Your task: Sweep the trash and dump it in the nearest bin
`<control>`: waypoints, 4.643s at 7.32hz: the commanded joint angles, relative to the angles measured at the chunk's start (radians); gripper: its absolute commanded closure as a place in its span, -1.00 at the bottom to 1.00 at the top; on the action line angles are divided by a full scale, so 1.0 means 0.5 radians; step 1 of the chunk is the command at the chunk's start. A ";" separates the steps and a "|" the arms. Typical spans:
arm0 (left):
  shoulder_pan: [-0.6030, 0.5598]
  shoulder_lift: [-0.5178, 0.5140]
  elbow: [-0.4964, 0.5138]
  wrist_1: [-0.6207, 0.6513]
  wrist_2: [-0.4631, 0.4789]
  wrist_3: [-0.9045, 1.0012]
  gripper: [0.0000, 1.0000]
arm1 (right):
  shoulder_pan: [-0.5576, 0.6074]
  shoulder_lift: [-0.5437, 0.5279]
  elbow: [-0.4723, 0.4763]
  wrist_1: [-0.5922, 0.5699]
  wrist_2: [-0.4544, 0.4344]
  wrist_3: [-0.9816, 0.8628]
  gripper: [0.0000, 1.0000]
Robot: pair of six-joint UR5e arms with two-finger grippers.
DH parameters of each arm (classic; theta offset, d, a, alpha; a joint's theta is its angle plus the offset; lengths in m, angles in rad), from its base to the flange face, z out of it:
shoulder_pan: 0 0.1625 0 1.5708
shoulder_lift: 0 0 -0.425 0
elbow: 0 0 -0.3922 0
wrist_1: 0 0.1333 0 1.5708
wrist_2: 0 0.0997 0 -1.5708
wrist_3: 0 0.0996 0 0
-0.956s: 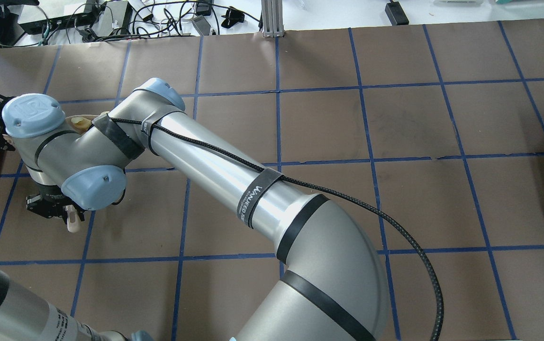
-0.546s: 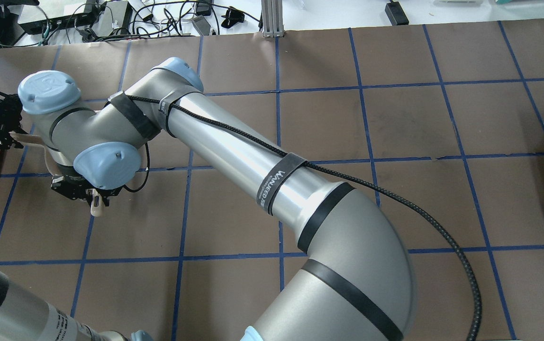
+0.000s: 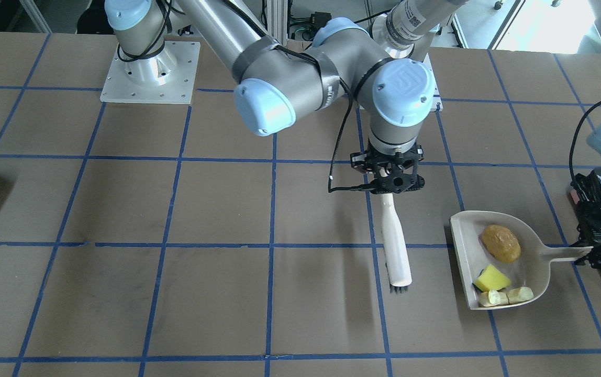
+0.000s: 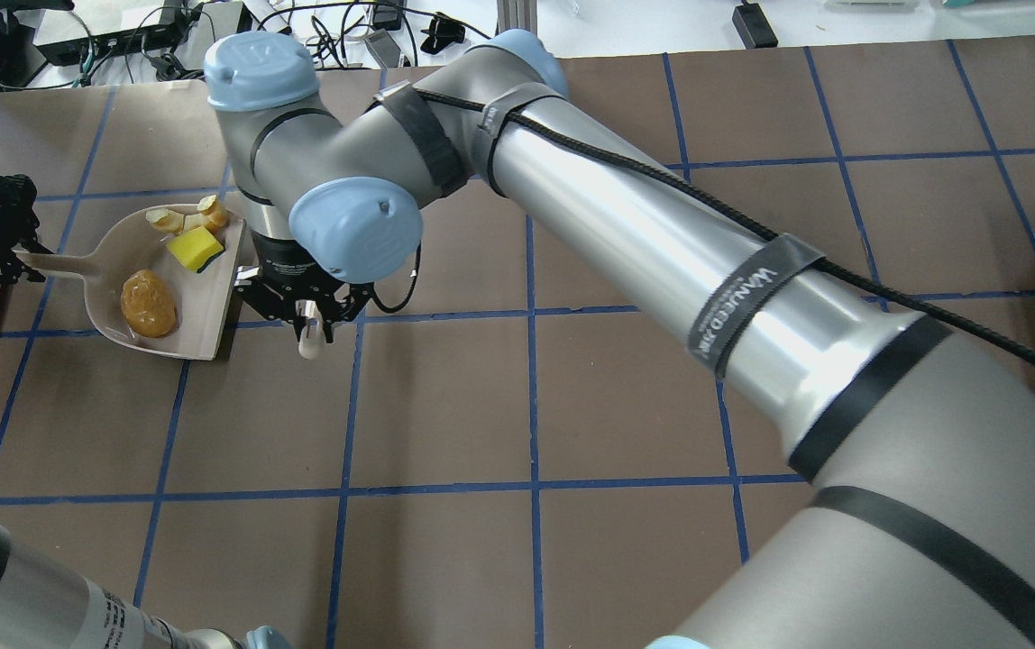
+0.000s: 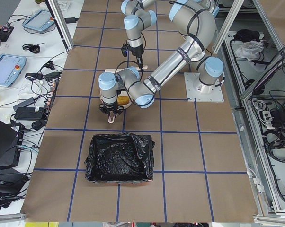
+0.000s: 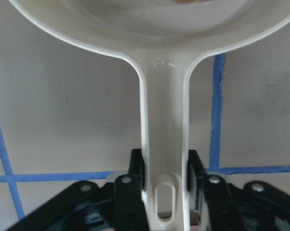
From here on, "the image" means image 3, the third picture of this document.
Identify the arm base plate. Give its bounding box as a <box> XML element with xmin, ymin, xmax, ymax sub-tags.
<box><xmin>100</xmin><ymin>41</ymin><xmax>202</xmax><ymax>105</ymax></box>
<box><xmin>421</xmin><ymin>53</ymin><xmax>444</xmax><ymax>112</ymax></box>

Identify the beige hand brush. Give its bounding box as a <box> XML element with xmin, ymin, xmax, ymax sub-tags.
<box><xmin>380</xmin><ymin>193</ymin><xmax>411</xmax><ymax>294</ymax></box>

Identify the yellow green sponge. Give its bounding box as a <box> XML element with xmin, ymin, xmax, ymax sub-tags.
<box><xmin>472</xmin><ymin>263</ymin><xmax>511</xmax><ymax>293</ymax></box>

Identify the beige plastic dustpan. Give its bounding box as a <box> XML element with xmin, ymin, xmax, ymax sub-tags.
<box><xmin>450</xmin><ymin>210</ymin><xmax>592</xmax><ymax>311</ymax></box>

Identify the beige bread twist piece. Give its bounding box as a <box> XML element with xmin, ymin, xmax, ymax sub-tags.
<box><xmin>478</xmin><ymin>286</ymin><xmax>533</xmax><ymax>307</ymax></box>

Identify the aluminium frame post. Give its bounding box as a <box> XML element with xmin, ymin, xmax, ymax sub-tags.
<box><xmin>262</xmin><ymin>1</ymin><xmax>291</xmax><ymax>38</ymax></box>

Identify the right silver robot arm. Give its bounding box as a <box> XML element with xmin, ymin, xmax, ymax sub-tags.
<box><xmin>101</xmin><ymin>1</ymin><xmax>465</xmax><ymax>195</ymax></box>

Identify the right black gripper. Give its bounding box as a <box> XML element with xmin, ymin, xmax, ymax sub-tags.
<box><xmin>351</xmin><ymin>144</ymin><xmax>426</xmax><ymax>193</ymax></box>

